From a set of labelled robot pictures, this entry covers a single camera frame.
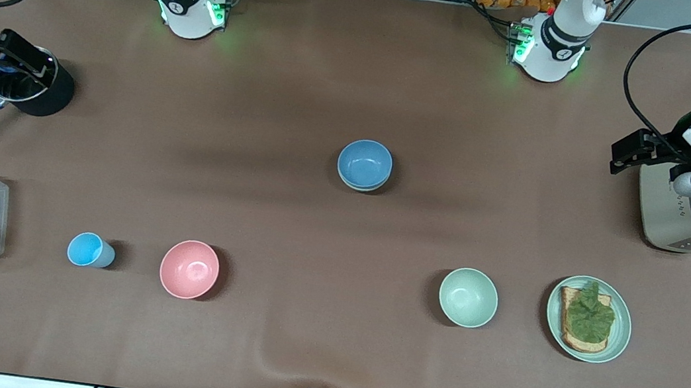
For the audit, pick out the blue bowl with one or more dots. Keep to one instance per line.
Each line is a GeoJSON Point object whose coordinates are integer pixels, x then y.
{"type": "Point", "coordinates": [364, 163]}

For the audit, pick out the green bowl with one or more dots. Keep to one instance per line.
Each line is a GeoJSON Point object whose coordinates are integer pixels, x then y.
{"type": "Point", "coordinates": [468, 297]}
{"type": "Point", "coordinates": [363, 189]}

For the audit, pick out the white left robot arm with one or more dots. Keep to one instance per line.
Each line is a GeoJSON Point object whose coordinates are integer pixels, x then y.
{"type": "Point", "coordinates": [551, 47]}

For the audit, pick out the pink bowl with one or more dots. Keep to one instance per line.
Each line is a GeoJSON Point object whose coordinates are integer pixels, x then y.
{"type": "Point", "coordinates": [189, 269]}

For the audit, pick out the glass lid blue knob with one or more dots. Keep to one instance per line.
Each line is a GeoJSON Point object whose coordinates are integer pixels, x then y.
{"type": "Point", "coordinates": [15, 89]}

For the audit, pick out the green lettuce leaf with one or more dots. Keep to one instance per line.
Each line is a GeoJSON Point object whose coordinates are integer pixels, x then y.
{"type": "Point", "coordinates": [593, 317]}

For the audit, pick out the green plate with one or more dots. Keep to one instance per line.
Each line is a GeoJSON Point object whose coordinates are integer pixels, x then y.
{"type": "Point", "coordinates": [621, 330]}

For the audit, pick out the light blue cup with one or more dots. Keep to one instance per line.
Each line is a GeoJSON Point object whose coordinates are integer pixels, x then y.
{"type": "Point", "coordinates": [86, 250]}

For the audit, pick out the toast slice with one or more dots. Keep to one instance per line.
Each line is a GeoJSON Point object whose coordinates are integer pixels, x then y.
{"type": "Point", "coordinates": [573, 344]}

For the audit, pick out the brown table cloth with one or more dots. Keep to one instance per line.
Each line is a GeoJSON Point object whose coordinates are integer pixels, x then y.
{"type": "Point", "coordinates": [333, 286]}

